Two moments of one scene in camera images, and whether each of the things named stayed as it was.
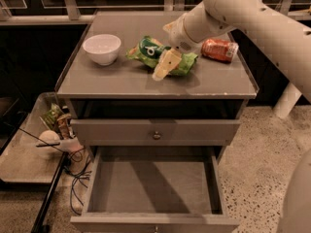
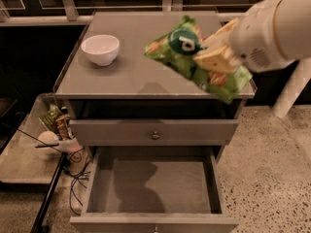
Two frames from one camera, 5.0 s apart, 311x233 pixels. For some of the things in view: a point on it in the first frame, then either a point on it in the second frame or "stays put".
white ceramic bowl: (102, 48) stays put
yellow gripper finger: (168, 60) → (221, 58)
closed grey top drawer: (153, 132) stays put
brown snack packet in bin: (63, 126) stays put
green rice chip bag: (150, 51) → (177, 49)
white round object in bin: (49, 143) stays put
